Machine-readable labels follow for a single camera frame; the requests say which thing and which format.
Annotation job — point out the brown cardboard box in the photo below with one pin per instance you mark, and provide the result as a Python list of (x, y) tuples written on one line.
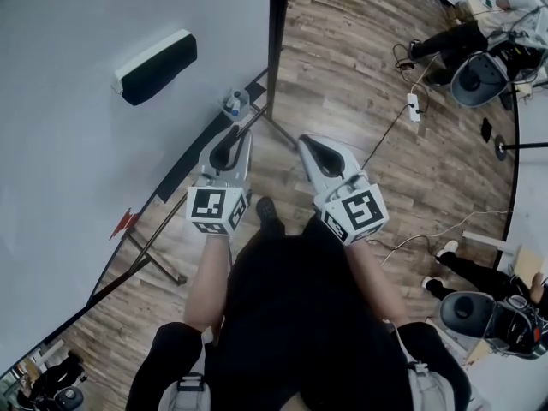
[(528, 266)]

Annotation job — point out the large white whiteboard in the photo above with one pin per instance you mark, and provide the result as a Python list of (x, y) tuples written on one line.
[(85, 152)]

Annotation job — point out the person's black shoe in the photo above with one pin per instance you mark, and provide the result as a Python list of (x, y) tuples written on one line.
[(266, 209)]

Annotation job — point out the black pole with disc base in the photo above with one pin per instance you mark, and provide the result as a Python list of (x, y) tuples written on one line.
[(500, 147)]

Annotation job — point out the black metal whiteboard stand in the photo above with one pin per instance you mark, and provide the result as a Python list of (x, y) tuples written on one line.
[(277, 58)]

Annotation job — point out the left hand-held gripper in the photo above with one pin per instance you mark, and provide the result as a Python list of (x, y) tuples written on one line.
[(207, 206)]

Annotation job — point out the person's black clothing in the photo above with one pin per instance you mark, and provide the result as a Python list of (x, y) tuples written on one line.
[(299, 315)]

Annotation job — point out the clear plastic marker holder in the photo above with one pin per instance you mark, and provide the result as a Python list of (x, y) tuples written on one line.
[(244, 99)]

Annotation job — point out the person's left forearm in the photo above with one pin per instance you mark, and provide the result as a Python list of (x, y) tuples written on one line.
[(207, 281)]

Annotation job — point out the red clip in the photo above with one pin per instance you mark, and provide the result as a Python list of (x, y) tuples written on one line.
[(125, 224)]

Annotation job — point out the person's right forearm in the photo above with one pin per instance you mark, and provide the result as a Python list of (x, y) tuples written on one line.
[(372, 281)]

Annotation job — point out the white marker with blue cap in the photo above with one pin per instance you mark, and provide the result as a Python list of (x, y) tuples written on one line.
[(235, 109)]

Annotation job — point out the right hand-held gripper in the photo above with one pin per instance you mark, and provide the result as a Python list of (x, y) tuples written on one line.
[(355, 212)]

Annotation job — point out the white flat board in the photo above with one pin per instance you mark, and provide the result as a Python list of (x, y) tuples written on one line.
[(488, 240)]

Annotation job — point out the grey plastic chair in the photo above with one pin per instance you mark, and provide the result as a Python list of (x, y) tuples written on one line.
[(464, 313), (475, 79)]

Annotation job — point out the white power strip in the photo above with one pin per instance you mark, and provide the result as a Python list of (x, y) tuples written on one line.
[(413, 107)]

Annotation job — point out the small black flat object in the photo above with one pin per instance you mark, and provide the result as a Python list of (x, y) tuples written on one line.
[(487, 129)]

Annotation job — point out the black and white board eraser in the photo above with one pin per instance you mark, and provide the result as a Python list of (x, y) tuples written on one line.
[(160, 71)]

